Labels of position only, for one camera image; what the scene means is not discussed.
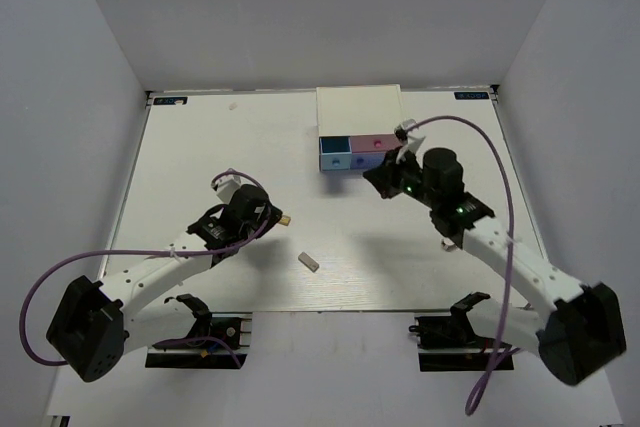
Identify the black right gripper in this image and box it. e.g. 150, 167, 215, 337
365, 146, 441, 209

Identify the pink drawer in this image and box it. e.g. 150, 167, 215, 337
350, 134, 401, 153

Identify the light blue drawer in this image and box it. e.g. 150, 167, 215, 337
319, 136, 352, 172

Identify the pink white binder clip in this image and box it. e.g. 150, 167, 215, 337
441, 241, 457, 252

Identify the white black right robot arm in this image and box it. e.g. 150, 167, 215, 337
363, 148, 627, 386

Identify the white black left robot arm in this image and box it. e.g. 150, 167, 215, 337
46, 184, 283, 382

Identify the lavender blue drawer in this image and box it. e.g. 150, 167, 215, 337
350, 151, 385, 170

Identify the grey white eraser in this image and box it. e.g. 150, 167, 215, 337
298, 252, 320, 273

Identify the white drawer cabinet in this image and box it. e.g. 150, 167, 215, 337
316, 84, 407, 137

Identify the right blue label sticker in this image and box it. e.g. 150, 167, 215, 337
454, 91, 490, 100

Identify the blue label sticker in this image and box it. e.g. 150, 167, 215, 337
152, 96, 188, 106
454, 91, 490, 100

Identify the left blue label sticker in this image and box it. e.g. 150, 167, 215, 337
152, 96, 188, 106

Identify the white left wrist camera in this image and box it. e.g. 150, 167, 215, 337
211, 169, 242, 204

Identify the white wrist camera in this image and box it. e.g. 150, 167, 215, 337
211, 169, 242, 204
394, 118, 425, 164

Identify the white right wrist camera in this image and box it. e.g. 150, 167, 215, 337
394, 118, 425, 164

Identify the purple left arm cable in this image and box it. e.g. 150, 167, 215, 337
19, 169, 274, 366

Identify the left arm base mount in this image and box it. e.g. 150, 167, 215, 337
145, 313, 253, 370

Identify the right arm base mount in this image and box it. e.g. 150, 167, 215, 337
408, 292, 495, 373

